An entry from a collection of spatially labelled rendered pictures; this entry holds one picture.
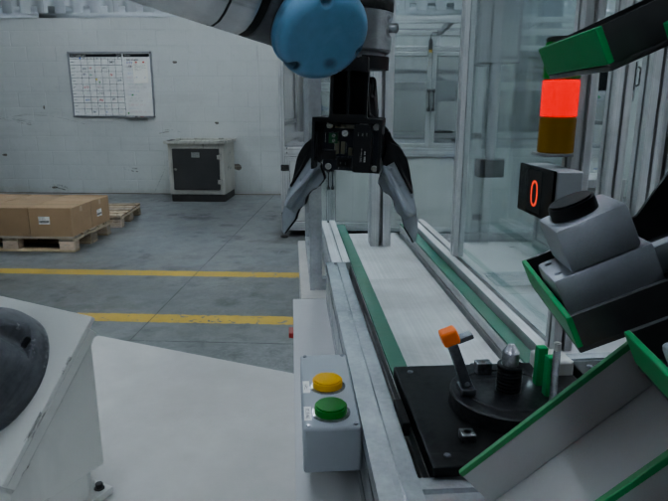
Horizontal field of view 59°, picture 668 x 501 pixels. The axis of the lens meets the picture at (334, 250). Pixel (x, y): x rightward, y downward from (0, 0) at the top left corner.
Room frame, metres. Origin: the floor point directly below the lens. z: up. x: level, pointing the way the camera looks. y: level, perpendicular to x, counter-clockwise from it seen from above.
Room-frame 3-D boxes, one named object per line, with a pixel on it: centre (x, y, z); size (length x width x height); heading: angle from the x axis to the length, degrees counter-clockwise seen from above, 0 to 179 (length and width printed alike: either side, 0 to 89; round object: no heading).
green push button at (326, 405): (0.66, 0.00, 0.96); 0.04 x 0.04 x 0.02
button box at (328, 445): (0.73, 0.01, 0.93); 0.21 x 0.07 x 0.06; 4
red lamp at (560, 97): (0.86, -0.32, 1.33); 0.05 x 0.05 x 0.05
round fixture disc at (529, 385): (0.66, -0.21, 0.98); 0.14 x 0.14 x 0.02
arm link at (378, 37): (0.65, -0.03, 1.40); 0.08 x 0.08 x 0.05
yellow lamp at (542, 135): (0.86, -0.32, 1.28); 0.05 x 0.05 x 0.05
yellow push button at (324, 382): (0.73, 0.01, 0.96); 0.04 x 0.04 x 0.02
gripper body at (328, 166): (0.65, -0.02, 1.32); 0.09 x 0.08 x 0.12; 172
